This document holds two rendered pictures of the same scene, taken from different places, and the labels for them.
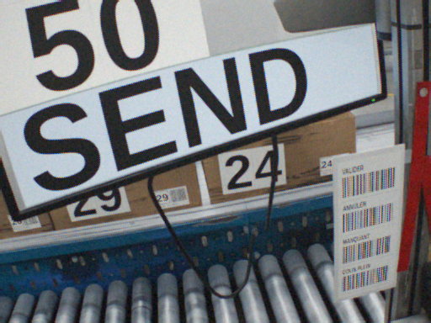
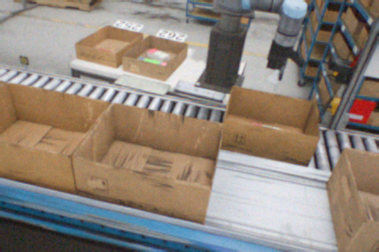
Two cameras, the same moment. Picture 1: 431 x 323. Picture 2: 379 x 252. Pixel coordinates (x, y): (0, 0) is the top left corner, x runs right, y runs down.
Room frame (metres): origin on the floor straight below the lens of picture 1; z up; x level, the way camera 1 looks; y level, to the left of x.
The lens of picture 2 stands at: (1.92, -0.69, 1.66)
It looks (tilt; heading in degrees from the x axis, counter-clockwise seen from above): 36 degrees down; 191
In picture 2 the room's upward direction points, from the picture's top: 7 degrees clockwise
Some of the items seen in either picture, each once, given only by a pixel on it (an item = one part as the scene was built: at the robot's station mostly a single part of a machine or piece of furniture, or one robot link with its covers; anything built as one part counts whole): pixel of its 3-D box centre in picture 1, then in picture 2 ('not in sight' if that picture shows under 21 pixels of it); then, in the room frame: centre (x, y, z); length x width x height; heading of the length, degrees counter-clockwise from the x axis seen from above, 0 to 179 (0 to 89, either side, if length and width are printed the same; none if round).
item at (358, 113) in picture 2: not in sight; (354, 111); (0.40, -0.16, 0.85); 0.16 x 0.01 x 0.13; 93
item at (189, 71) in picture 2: not in sight; (163, 63); (0.09, -1.26, 0.74); 1.00 x 0.58 x 0.03; 88
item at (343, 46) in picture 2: not in sight; (360, 49); (-0.71, 0.08, 0.79); 0.40 x 0.30 x 0.10; 5
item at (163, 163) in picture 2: not in sight; (154, 159); (1.20, -0.92, 0.96); 0.39 x 0.29 x 0.17; 93
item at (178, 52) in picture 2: not in sight; (156, 56); (0.14, -1.29, 0.80); 0.38 x 0.28 x 0.10; 175
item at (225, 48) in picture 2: not in sight; (225, 56); (0.19, -0.86, 0.91); 0.26 x 0.26 x 0.33; 88
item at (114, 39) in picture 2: not in sight; (111, 45); (0.11, -1.61, 0.80); 0.38 x 0.28 x 0.10; 176
